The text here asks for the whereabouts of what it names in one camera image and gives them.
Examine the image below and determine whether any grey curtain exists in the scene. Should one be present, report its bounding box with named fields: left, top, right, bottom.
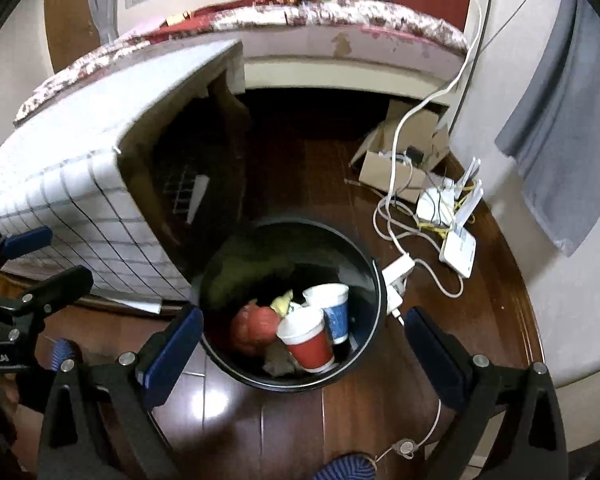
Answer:
left=495, top=0, right=600, bottom=258
left=87, top=0, right=126, bottom=46

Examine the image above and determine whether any beige cloth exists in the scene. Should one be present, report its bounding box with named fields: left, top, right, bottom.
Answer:
left=262, top=345, right=301, bottom=378

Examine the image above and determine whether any red plastic bag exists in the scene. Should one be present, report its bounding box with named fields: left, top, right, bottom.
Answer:
left=230, top=300, right=281, bottom=358

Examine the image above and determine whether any flat white router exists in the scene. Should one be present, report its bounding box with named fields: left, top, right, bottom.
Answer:
left=439, top=227, right=478, bottom=278

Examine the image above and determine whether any white power adapter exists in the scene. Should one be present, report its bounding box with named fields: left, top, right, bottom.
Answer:
left=381, top=254, right=416, bottom=321

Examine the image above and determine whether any yellow cable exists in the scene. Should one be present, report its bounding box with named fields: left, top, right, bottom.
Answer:
left=415, top=177, right=482, bottom=235

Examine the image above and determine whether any cardboard box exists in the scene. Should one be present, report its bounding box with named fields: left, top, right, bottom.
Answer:
left=350, top=99, right=453, bottom=203

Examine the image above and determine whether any wooden door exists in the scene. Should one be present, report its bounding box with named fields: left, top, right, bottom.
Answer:
left=42, top=0, right=103, bottom=78

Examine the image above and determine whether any red paper cup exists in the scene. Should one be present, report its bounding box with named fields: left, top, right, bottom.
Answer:
left=276, top=306, right=336, bottom=373

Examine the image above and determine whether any black cable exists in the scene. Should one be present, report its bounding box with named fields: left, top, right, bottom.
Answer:
left=450, top=0, right=560, bottom=126

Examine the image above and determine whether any yellow cloth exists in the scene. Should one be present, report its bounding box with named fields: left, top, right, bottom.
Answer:
left=270, top=289, right=296, bottom=316

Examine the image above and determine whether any black bucket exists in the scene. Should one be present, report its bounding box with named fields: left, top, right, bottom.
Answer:
left=197, top=217, right=442, bottom=466

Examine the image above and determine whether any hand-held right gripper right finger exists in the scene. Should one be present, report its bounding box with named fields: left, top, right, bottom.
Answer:
left=404, top=306, right=568, bottom=480

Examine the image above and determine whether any pink sheet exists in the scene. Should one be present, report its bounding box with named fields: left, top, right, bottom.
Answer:
left=125, top=20, right=171, bottom=36

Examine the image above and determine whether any bed with floral sheet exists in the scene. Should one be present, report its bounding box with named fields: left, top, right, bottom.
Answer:
left=12, top=0, right=473, bottom=128

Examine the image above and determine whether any blue striped slipper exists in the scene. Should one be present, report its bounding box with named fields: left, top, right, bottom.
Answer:
left=314, top=452, right=378, bottom=480
left=50, top=337, right=81, bottom=373

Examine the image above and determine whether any white paper sheet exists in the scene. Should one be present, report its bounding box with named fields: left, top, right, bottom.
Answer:
left=185, top=174, right=212, bottom=226
left=87, top=287, right=163, bottom=317

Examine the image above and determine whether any blue paper cup white rim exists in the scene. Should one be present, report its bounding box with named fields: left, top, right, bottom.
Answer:
left=302, top=283, right=351, bottom=346

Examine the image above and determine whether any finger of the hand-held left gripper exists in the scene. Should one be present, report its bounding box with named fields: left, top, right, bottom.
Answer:
left=0, top=226, right=54, bottom=262
left=0, top=265, right=94, bottom=329

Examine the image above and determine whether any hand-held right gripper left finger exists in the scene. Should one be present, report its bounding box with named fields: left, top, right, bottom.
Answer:
left=36, top=305, right=204, bottom=480

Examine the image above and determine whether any white router with antennas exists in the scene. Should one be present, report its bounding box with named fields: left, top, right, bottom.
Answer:
left=415, top=157, right=483, bottom=233

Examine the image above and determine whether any white cable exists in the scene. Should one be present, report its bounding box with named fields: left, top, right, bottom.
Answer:
left=372, top=0, right=483, bottom=301

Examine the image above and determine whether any white grid tablecloth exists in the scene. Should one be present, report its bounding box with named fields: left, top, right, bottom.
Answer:
left=0, top=40, right=246, bottom=303

